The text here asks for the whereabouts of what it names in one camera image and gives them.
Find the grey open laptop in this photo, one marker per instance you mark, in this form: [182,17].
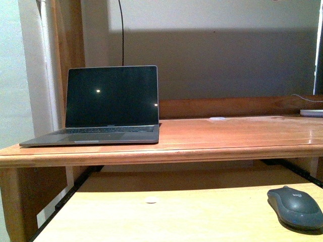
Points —
[108,105]

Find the black right slide rail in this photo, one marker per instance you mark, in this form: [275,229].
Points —
[294,168]

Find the dark grey wireless mouse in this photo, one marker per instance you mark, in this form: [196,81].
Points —
[295,208]

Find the wooden pull-out keyboard tray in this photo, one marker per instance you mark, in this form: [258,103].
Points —
[192,206]

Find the black drawer slide rail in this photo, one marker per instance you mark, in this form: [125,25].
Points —
[68,195]

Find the small white round sticker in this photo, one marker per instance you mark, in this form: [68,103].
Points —
[151,200]

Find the wooden desk with hutch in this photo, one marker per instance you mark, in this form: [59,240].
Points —
[192,130]

